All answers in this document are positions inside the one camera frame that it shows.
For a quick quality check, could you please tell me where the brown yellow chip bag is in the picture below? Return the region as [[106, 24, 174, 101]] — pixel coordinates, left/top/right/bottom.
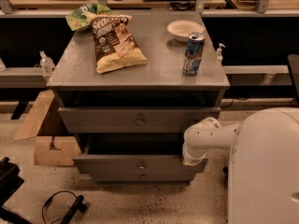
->
[[86, 12, 148, 74]]

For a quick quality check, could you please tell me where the black cable on floor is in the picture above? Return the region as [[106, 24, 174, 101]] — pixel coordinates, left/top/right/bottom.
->
[[41, 189, 78, 224]]

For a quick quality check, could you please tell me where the white pump bottle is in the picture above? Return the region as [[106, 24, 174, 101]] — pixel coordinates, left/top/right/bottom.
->
[[216, 43, 225, 66]]

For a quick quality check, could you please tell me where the grey drawer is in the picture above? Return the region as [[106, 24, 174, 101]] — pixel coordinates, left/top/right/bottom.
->
[[74, 133, 207, 174], [92, 173, 195, 182], [58, 107, 220, 133]]

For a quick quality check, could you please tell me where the clear sanitizer bottle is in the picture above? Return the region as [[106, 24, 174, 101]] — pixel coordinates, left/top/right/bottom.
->
[[39, 51, 55, 75]]

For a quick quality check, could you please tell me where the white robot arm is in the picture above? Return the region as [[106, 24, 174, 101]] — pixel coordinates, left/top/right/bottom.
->
[[182, 107, 299, 224]]

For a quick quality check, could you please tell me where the grey drawer cabinet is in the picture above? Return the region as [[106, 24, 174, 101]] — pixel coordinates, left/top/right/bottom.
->
[[46, 10, 231, 185]]

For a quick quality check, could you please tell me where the grey bottom drawer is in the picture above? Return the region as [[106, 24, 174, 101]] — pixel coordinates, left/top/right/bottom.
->
[[92, 173, 195, 182]]

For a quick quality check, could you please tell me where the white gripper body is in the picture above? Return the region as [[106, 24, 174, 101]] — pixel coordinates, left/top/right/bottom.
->
[[182, 145, 206, 166]]

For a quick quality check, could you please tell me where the green snack bag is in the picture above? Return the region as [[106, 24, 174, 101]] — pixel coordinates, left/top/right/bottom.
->
[[65, 3, 112, 31]]

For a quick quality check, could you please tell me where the black stand leg left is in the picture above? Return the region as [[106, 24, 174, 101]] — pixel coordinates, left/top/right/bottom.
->
[[60, 195, 87, 224]]

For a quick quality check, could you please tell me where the white bowl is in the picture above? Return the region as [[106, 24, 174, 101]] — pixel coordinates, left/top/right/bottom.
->
[[167, 21, 204, 42]]

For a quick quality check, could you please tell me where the cardboard box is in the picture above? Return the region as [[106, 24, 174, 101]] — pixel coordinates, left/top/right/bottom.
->
[[14, 90, 81, 167]]

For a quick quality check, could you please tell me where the blue drink can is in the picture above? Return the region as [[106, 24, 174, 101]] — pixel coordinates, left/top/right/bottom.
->
[[183, 32, 205, 76]]

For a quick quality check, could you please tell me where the grey top drawer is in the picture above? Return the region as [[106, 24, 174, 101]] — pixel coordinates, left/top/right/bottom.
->
[[58, 107, 220, 133]]

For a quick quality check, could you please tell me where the black crate left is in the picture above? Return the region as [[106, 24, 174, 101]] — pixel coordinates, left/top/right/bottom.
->
[[0, 157, 31, 224]]

